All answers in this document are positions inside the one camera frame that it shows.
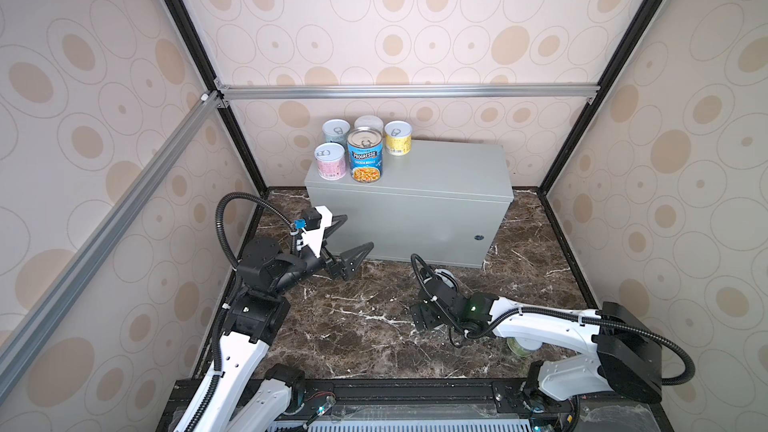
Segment pink label white-lid can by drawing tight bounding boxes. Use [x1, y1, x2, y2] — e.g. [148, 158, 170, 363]
[314, 142, 347, 181]

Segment blue label can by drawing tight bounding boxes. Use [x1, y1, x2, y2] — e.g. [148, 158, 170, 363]
[347, 127, 383, 183]

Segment teal label white-lid can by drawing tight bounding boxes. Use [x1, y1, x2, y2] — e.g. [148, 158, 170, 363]
[322, 119, 351, 148]

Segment green orange label can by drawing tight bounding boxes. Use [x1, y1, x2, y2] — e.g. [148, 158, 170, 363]
[354, 115, 384, 133]

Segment yellow label white-lid can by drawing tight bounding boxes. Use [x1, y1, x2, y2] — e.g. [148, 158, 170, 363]
[384, 121, 412, 156]

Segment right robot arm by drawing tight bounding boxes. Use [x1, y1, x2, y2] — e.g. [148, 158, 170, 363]
[411, 264, 662, 404]

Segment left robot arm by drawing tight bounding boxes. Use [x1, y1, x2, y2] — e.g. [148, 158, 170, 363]
[175, 207, 374, 431]

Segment green yellow label can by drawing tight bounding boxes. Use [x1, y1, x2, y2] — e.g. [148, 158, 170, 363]
[506, 337, 542, 357]

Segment grey metal cabinet box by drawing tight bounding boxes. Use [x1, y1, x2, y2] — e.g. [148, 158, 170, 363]
[304, 140, 514, 268]

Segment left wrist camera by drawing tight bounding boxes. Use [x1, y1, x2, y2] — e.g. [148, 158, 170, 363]
[293, 206, 333, 258]

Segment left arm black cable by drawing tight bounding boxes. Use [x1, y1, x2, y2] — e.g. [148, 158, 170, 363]
[182, 192, 298, 432]

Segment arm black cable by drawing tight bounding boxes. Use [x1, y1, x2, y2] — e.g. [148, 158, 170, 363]
[182, 192, 298, 432]
[410, 253, 697, 388]

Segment horizontal aluminium rail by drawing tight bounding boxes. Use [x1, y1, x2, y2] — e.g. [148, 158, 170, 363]
[220, 83, 600, 101]

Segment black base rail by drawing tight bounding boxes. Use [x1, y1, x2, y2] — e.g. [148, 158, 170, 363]
[155, 365, 673, 432]

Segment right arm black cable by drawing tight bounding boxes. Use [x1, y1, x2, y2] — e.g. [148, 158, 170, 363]
[410, 253, 697, 388]

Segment left diagonal aluminium rail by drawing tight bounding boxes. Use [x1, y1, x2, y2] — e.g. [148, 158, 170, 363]
[1, 91, 222, 401]

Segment left black corner post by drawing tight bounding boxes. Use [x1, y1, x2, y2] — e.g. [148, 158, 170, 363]
[163, 0, 269, 196]

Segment black corner post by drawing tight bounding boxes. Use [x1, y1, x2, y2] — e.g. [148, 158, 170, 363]
[538, 0, 664, 200]
[163, 0, 269, 196]

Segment right black corner post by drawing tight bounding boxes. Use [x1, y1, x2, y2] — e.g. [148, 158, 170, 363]
[538, 0, 664, 200]

